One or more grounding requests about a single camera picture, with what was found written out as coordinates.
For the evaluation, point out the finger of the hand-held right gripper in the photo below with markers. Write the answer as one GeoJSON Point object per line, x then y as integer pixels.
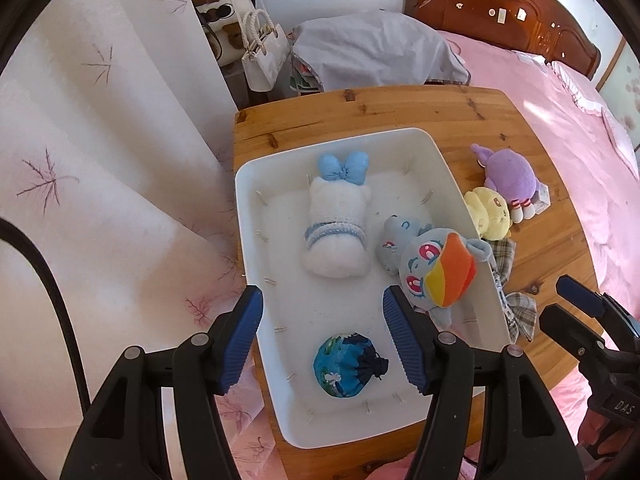
{"type": "Point", "coordinates": [580, 292]}
{"type": "Point", "coordinates": [565, 325]}

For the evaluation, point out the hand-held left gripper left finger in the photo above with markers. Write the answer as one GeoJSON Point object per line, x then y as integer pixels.
{"type": "Point", "coordinates": [242, 340]}

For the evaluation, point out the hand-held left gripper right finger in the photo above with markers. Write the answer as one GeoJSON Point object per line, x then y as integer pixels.
{"type": "Point", "coordinates": [400, 330]}

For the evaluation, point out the white plastic bin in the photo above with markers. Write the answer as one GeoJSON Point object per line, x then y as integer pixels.
{"type": "Point", "coordinates": [280, 240]}

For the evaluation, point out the yellow plush toy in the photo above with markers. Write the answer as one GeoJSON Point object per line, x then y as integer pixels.
{"type": "Point", "coordinates": [487, 215]}

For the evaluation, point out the purple plush toy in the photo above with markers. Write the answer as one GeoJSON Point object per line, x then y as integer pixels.
{"type": "Point", "coordinates": [510, 175]}

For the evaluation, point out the person's right hand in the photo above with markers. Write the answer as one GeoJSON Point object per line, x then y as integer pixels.
{"type": "Point", "coordinates": [597, 435]}

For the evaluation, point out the blue plush with orange beak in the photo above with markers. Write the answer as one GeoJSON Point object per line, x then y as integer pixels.
{"type": "Point", "coordinates": [425, 260]}

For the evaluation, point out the white plush with blue bow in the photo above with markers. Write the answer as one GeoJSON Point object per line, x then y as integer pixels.
{"type": "Point", "coordinates": [335, 240]}

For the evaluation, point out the pink fleece garment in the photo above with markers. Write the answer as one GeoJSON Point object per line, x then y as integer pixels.
{"type": "Point", "coordinates": [390, 471]}

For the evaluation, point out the pink bed sheet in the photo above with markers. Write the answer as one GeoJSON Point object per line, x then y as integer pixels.
{"type": "Point", "coordinates": [565, 135]}

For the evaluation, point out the pink ruffled pillow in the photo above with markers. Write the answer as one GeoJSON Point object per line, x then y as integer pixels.
{"type": "Point", "coordinates": [600, 105]}

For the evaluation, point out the white flower print wardrobe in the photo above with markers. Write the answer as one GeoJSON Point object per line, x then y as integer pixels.
{"type": "Point", "coordinates": [625, 80]}

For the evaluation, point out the white floral curtain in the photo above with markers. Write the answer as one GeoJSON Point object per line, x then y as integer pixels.
{"type": "Point", "coordinates": [100, 160]}

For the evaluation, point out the stack of folded clothes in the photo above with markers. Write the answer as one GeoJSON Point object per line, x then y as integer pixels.
{"type": "Point", "coordinates": [302, 77]}

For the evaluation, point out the white handbag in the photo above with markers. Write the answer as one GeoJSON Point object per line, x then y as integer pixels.
{"type": "Point", "coordinates": [262, 67]}

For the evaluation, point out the white plush with sunglasses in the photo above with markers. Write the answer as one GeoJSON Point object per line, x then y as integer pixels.
{"type": "Point", "coordinates": [220, 10]}

